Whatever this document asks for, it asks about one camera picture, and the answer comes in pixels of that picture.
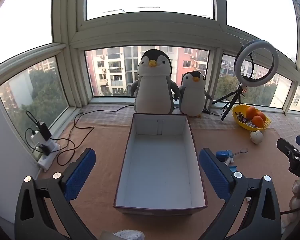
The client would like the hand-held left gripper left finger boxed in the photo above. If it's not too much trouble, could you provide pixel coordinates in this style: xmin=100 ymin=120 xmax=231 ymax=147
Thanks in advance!
xmin=14 ymin=148 xmax=98 ymax=240

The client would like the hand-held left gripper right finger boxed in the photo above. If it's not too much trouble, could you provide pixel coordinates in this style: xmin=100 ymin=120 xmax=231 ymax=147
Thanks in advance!
xmin=199 ymin=148 xmax=283 ymax=240

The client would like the blue bottle with white cap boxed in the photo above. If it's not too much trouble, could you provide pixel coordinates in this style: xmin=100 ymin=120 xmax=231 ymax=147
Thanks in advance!
xmin=216 ymin=149 xmax=235 ymax=167

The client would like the grey translucent spoon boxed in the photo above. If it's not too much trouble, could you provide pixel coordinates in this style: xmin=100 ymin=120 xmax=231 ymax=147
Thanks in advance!
xmin=230 ymin=148 xmax=249 ymax=157

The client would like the red cardboard box white inside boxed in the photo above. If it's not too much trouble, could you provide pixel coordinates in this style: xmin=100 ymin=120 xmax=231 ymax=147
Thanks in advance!
xmin=113 ymin=113 xmax=208 ymax=216

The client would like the peach felt mat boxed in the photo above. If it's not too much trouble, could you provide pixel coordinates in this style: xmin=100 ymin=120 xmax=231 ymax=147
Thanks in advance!
xmin=37 ymin=122 xmax=300 ymax=240

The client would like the white power strip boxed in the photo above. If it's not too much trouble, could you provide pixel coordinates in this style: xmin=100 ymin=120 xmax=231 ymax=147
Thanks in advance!
xmin=37 ymin=140 xmax=61 ymax=173

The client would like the white round plastic device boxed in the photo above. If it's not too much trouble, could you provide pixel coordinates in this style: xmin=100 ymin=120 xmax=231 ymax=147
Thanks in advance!
xmin=250 ymin=130 xmax=263 ymax=145

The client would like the yellow plastic bowl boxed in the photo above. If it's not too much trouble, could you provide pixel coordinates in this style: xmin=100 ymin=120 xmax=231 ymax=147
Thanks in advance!
xmin=232 ymin=104 xmax=272 ymax=132

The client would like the black power adapter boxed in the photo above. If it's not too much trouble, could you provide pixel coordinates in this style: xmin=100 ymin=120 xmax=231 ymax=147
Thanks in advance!
xmin=37 ymin=121 xmax=52 ymax=140

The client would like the pile of wrapped candies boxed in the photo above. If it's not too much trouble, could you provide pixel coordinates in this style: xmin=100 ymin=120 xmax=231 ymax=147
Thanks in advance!
xmin=234 ymin=112 xmax=257 ymax=127

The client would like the white fuzzy cloth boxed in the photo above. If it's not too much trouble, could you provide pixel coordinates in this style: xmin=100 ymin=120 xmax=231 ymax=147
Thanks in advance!
xmin=112 ymin=229 xmax=145 ymax=240

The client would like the small penguin plush toy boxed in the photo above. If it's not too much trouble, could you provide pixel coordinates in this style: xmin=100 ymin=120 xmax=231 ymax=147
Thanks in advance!
xmin=178 ymin=71 xmax=213 ymax=117

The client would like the large penguin plush toy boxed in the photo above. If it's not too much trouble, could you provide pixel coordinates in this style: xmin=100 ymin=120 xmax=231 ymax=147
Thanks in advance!
xmin=130 ymin=49 xmax=181 ymax=115

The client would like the long black cable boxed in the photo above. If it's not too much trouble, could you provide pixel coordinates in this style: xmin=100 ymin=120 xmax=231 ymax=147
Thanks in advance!
xmin=56 ymin=104 xmax=135 ymax=166

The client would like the ring light with black tripod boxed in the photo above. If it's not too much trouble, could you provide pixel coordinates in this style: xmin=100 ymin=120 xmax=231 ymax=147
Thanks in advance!
xmin=212 ymin=40 xmax=280 ymax=121

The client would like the white window frame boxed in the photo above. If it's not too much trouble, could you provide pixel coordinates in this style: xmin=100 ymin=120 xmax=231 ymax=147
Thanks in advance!
xmin=0 ymin=0 xmax=300 ymax=160

